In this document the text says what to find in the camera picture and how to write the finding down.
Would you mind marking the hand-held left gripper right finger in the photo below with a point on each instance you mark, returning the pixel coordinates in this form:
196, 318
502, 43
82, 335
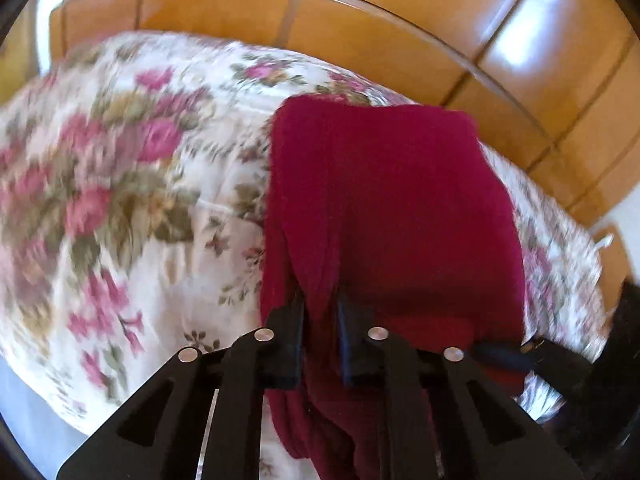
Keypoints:
350, 350

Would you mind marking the floral bedspread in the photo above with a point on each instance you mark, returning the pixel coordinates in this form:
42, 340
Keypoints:
150, 210

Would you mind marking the wooden panelled wardrobe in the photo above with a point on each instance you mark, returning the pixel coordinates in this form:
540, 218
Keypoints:
400, 25

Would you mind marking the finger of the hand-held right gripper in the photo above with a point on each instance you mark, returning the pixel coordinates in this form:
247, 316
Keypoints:
500, 356

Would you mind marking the maroon shirt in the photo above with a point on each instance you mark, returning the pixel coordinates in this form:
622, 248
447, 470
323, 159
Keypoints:
390, 200

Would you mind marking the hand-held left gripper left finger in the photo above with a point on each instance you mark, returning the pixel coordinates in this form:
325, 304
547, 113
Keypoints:
295, 332

